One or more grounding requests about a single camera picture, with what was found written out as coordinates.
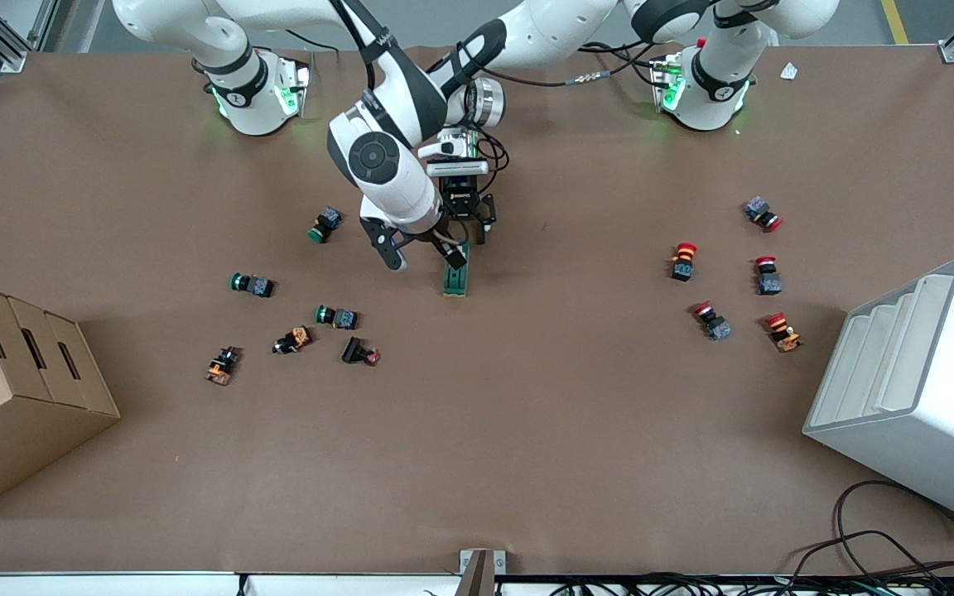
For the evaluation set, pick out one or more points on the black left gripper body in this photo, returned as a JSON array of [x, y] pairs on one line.
[[462, 201]]

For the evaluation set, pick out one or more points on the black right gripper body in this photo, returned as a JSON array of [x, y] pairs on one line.
[[443, 241]]

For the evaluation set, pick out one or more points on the green load switch white toggle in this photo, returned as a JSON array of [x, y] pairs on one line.
[[456, 283]]

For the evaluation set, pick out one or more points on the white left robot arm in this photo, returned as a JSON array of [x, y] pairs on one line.
[[543, 33]]

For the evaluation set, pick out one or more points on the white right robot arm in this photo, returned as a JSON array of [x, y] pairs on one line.
[[386, 157]]

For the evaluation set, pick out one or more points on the green push button blue block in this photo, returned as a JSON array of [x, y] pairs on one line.
[[257, 286], [326, 223], [343, 318]]

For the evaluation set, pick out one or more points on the black push button orange block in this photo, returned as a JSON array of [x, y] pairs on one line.
[[295, 339]]

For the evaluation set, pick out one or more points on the brown table mat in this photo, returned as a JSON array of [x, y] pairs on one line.
[[527, 414]]

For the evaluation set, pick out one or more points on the red button orange-striped dark block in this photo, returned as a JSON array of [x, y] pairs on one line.
[[682, 265]]

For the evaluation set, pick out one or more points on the red mushroom button grey block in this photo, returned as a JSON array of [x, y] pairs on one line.
[[768, 283], [717, 328], [758, 209]]

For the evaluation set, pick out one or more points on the red button orange contact block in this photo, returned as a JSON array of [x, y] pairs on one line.
[[785, 335]]

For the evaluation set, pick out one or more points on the white paper scrap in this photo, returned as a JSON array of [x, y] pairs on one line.
[[789, 71]]

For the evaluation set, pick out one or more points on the brown cardboard box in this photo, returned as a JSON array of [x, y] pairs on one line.
[[13, 430]]

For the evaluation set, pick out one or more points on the white stepped sorting rack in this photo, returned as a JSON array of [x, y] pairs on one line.
[[941, 414]]

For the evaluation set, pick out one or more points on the black switch red contact block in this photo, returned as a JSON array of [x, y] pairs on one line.
[[354, 351]]

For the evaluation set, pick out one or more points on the black selector switch orange block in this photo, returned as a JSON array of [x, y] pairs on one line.
[[222, 367]]

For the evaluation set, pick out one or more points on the metal table edge bracket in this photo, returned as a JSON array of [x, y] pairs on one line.
[[481, 567]]

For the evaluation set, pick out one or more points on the white table edge rail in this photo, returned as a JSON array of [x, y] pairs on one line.
[[113, 584]]

